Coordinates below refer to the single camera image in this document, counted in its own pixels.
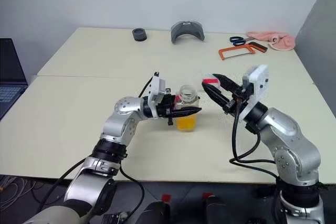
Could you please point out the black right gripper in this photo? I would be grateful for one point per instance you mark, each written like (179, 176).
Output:
(240, 99)

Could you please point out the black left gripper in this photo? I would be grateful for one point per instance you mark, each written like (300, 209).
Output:
(166, 108)

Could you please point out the clear orange juice bottle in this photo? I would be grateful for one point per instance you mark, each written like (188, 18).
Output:
(186, 124)

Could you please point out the white red-taped bottle cap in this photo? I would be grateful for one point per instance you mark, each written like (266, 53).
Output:
(210, 80)

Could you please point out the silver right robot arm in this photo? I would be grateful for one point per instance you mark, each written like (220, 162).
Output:
(288, 132)

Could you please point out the orange hacksaw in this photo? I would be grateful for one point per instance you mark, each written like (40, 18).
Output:
(234, 48)

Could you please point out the grey curved visor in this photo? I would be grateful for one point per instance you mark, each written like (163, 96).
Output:
(187, 26)

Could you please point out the pink towel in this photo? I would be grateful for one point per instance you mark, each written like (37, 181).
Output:
(284, 42)

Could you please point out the red square tag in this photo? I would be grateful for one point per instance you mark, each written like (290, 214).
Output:
(166, 197)
(207, 195)

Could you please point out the dark rounded shape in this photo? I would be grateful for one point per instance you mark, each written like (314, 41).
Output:
(155, 213)
(219, 211)

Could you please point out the grey partition panel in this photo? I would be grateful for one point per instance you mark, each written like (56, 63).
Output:
(321, 51)

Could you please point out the small black floor device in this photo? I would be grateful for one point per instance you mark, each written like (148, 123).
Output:
(115, 218)

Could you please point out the dark laptop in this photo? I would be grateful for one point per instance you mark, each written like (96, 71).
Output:
(10, 62)

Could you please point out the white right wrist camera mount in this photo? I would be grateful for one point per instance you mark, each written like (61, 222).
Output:
(258, 82)

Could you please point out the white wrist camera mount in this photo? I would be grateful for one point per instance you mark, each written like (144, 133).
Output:
(157, 87)
(258, 82)

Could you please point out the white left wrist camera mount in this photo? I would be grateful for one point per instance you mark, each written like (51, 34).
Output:
(157, 87)

